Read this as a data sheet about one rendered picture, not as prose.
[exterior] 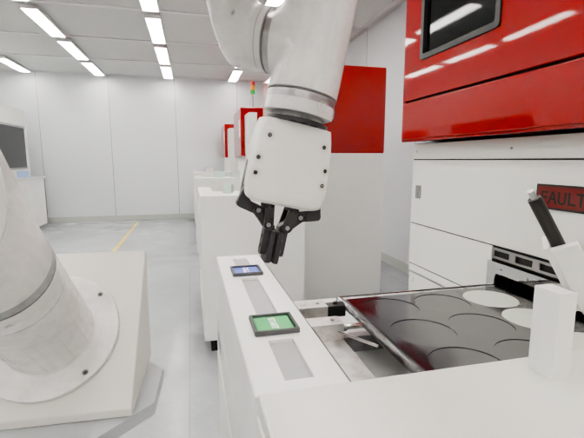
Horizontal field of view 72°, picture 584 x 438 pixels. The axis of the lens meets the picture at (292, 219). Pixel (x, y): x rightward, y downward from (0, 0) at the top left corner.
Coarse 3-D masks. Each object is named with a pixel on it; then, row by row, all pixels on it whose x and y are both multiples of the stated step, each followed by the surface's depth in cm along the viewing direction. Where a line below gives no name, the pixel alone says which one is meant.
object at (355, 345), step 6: (360, 336) 74; (366, 336) 75; (372, 336) 75; (348, 342) 74; (354, 342) 74; (360, 342) 75; (378, 342) 76; (354, 348) 74; (360, 348) 75; (366, 348) 75; (372, 348) 75; (378, 348) 76
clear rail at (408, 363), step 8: (352, 312) 72; (360, 320) 69; (368, 328) 66; (376, 328) 65; (376, 336) 63; (384, 336) 62; (384, 344) 60; (392, 344) 59; (392, 352) 58; (400, 352) 57; (400, 360) 56; (408, 360) 55; (408, 368) 54; (416, 368) 52
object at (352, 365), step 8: (328, 344) 64; (336, 344) 64; (344, 344) 64; (336, 352) 62; (344, 352) 62; (352, 352) 62; (336, 360) 59; (344, 360) 59; (352, 360) 59; (360, 360) 59; (344, 368) 57; (352, 368) 57; (360, 368) 57; (352, 376) 55; (360, 376) 55; (368, 376) 55
